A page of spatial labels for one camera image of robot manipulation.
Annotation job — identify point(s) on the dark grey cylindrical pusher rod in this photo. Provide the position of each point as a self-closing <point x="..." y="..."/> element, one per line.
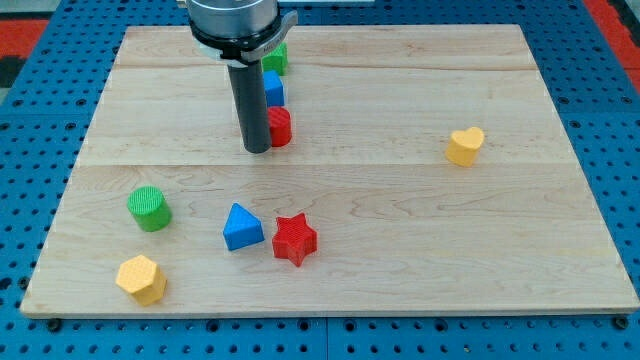
<point x="251" y="107"/>

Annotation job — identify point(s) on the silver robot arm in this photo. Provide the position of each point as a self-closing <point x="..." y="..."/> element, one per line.
<point x="240" y="33"/>

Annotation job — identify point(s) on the blue cube block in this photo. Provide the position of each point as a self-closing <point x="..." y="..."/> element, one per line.
<point x="274" y="88"/>

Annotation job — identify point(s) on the green star block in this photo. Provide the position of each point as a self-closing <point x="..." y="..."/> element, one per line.
<point x="277" y="60"/>

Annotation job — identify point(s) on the red cylinder block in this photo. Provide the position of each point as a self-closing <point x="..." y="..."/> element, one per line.
<point x="279" y="126"/>

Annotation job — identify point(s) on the blue triangle block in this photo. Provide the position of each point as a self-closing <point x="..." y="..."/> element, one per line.
<point x="242" y="228"/>

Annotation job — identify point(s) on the green cylinder block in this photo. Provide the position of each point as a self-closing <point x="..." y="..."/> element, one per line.
<point x="148" y="207"/>

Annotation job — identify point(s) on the red star block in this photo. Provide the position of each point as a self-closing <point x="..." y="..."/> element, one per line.
<point x="294" y="239"/>

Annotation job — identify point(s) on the light wooden board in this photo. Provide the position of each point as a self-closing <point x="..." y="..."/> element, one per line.
<point x="401" y="230"/>

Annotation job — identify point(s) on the yellow hexagon block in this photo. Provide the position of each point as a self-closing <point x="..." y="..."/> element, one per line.
<point x="142" y="279"/>

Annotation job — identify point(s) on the yellow heart block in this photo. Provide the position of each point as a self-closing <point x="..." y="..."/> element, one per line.
<point x="464" y="146"/>

